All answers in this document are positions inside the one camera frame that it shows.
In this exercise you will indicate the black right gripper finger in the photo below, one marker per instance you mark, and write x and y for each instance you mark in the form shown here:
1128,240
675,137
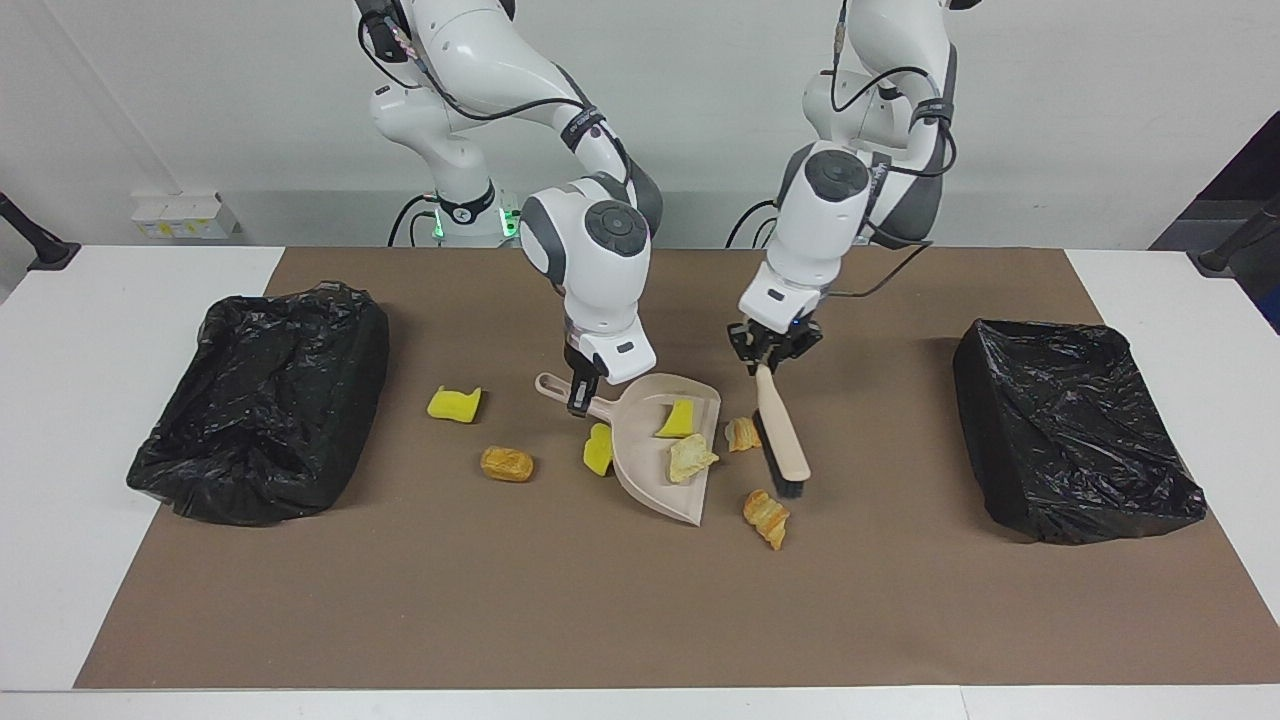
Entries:
582,398

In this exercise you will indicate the brown bread roll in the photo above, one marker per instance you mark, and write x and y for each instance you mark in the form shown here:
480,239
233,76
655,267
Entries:
506,464

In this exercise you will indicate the brown table mat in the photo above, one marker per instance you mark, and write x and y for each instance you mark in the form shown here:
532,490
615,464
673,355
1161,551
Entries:
500,620

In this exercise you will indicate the black stand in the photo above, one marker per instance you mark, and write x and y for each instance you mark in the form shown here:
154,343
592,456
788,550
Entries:
40,248
1225,255

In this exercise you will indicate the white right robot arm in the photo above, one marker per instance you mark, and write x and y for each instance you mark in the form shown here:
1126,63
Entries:
590,270

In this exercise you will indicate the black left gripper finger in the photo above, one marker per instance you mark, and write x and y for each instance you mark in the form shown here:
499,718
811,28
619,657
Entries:
802,342
745,345

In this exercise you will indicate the yellow notched sponge piece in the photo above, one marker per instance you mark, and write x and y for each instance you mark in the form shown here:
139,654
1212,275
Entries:
450,405

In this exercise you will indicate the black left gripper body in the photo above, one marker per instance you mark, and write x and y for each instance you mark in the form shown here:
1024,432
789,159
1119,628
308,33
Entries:
775,338

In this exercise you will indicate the small golden croissant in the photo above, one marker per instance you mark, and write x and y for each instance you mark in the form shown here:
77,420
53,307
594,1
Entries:
742,434

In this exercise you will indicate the yellow wedge sponge piece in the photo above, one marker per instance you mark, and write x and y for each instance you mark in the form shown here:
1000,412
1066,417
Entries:
680,420

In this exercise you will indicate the black bag-lined bin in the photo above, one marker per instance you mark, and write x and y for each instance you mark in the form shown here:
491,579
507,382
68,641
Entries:
1070,430
260,400

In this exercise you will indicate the large golden croissant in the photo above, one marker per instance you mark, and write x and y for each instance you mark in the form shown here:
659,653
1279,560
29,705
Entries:
768,518

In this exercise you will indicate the beige plastic dustpan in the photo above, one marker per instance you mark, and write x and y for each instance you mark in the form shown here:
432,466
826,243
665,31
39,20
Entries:
643,475

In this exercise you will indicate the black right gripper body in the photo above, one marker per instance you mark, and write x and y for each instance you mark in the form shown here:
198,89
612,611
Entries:
578,368

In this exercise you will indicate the pale bread piece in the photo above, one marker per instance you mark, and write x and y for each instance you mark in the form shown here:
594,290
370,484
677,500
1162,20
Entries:
690,460

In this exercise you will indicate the beige hand brush black bristles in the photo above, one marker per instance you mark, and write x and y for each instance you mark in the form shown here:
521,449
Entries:
782,430

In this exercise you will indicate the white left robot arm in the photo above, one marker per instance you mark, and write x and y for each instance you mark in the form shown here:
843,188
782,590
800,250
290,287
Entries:
825,230

